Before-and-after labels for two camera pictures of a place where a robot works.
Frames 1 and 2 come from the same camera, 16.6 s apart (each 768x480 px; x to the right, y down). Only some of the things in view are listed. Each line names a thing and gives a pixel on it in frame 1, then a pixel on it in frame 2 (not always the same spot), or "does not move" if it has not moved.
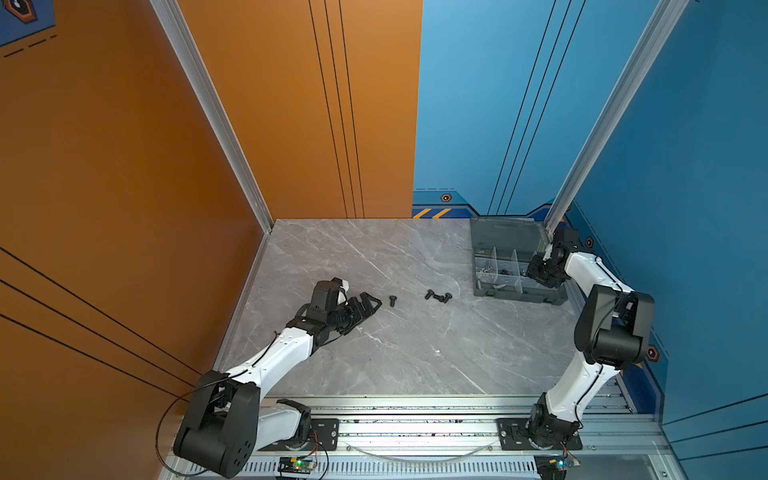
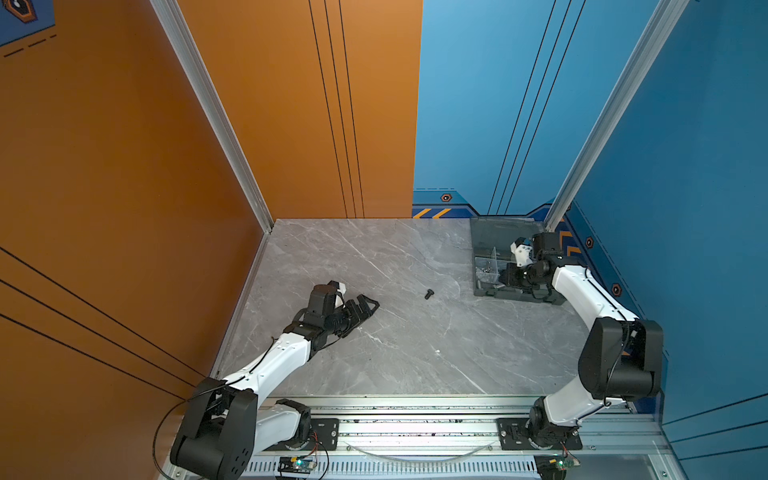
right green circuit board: (553, 466) does not move
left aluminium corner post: (186, 44) does not move
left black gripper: (359, 316) does not move
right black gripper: (532, 271) to (510, 279)
